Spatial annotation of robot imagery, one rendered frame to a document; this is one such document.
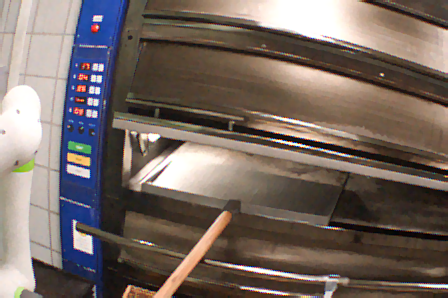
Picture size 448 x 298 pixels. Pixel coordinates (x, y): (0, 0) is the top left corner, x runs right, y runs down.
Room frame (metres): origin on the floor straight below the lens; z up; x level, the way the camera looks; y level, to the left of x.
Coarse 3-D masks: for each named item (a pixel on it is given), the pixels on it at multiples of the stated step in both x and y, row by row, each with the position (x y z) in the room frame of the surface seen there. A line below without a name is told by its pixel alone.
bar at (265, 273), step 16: (80, 224) 2.15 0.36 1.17; (112, 240) 2.12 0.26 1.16; (128, 240) 2.11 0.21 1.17; (160, 256) 2.09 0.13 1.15; (176, 256) 2.08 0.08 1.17; (240, 272) 2.04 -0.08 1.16; (256, 272) 2.03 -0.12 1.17; (272, 272) 2.03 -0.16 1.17; (288, 272) 2.03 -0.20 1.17; (336, 288) 1.98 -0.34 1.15; (368, 288) 1.97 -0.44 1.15; (384, 288) 1.95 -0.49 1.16; (400, 288) 1.94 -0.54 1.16; (416, 288) 1.93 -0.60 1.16; (432, 288) 1.91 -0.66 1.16
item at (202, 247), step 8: (224, 216) 2.31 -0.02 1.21; (216, 224) 2.24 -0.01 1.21; (224, 224) 2.27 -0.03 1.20; (208, 232) 2.18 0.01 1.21; (216, 232) 2.20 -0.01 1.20; (200, 240) 2.13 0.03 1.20; (208, 240) 2.13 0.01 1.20; (200, 248) 2.07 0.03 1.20; (208, 248) 2.11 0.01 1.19; (192, 256) 2.01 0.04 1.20; (200, 256) 2.04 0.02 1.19; (184, 264) 1.95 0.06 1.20; (192, 264) 1.97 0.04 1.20; (176, 272) 1.89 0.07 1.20; (184, 272) 1.91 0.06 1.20; (168, 280) 1.84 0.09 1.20; (176, 280) 1.85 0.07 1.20; (160, 288) 1.79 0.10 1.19; (168, 288) 1.79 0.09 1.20; (176, 288) 1.83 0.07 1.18; (160, 296) 1.73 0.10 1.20; (168, 296) 1.76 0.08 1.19
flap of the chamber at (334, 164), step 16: (128, 128) 2.35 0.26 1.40; (144, 128) 2.34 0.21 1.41; (160, 128) 2.33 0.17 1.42; (208, 144) 2.30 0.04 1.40; (224, 144) 2.29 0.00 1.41; (240, 144) 2.29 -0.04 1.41; (256, 144) 2.28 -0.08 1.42; (288, 160) 2.26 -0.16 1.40; (304, 160) 2.25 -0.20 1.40; (320, 160) 2.24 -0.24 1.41; (336, 160) 2.23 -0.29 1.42; (384, 176) 2.20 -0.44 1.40; (400, 176) 2.19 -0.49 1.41
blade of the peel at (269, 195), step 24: (168, 168) 2.72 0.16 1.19; (192, 168) 2.75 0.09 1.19; (216, 168) 2.77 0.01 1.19; (240, 168) 2.80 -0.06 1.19; (168, 192) 2.48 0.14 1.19; (192, 192) 2.54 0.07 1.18; (216, 192) 2.57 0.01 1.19; (240, 192) 2.59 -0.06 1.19; (264, 192) 2.61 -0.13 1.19; (288, 192) 2.63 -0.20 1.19; (312, 192) 2.65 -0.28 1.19; (336, 192) 2.67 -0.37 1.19; (264, 216) 2.42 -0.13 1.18; (288, 216) 2.41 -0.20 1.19; (312, 216) 2.39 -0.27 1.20
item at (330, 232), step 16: (128, 192) 2.50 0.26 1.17; (144, 192) 2.49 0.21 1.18; (160, 208) 2.48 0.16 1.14; (176, 208) 2.47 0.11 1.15; (192, 208) 2.46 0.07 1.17; (208, 208) 2.45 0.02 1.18; (240, 224) 2.43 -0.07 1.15; (256, 224) 2.42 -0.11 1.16; (272, 224) 2.41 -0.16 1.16; (288, 224) 2.40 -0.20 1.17; (304, 224) 2.39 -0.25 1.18; (336, 224) 2.40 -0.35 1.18; (352, 224) 2.41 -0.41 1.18; (336, 240) 2.36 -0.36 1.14; (352, 240) 2.35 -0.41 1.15; (368, 240) 2.34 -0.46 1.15; (384, 240) 2.33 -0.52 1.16; (400, 240) 2.31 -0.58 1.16; (416, 240) 2.30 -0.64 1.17; (432, 240) 2.29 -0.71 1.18
